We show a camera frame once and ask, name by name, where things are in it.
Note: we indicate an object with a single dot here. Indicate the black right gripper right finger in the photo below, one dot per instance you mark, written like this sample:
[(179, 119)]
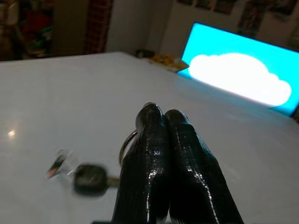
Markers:
[(196, 177)]

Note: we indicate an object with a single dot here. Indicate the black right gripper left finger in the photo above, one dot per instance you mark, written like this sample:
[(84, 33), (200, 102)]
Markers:
[(149, 168)]

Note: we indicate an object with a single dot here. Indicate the shelf with colourful items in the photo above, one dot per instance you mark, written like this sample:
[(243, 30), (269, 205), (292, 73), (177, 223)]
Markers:
[(30, 28)]

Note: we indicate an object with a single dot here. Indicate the yellow packets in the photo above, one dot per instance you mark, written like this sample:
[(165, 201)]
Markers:
[(169, 61)]

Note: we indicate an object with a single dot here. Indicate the key bunch with black key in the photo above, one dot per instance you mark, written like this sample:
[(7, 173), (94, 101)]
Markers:
[(90, 180)]

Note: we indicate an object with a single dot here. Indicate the red checked pillar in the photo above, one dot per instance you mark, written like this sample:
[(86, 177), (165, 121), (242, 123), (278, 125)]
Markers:
[(98, 25)]

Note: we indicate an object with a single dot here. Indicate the wall poster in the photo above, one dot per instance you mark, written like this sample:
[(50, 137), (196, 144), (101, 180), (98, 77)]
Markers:
[(224, 5), (282, 5), (251, 16)]

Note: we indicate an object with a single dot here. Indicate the screen showing white cloud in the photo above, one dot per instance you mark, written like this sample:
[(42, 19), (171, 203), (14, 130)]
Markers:
[(238, 70)]

